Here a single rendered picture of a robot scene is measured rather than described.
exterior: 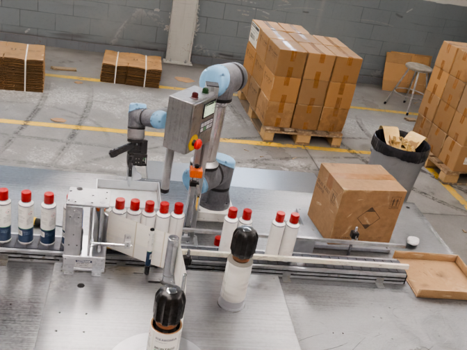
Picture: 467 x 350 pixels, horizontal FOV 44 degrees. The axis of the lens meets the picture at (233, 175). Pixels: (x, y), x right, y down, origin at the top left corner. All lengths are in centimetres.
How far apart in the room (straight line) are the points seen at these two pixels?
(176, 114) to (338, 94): 377
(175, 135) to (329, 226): 84
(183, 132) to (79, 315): 67
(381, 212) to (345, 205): 18
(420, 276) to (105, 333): 133
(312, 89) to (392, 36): 289
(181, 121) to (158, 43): 553
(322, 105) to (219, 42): 234
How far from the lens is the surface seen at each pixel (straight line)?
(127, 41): 744
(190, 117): 193
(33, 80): 597
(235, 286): 191
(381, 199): 249
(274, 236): 218
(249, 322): 195
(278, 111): 548
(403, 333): 221
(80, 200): 194
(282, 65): 534
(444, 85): 591
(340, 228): 248
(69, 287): 199
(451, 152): 569
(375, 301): 231
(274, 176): 300
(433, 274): 259
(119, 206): 207
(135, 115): 250
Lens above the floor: 214
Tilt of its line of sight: 27 degrees down
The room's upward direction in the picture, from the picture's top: 11 degrees clockwise
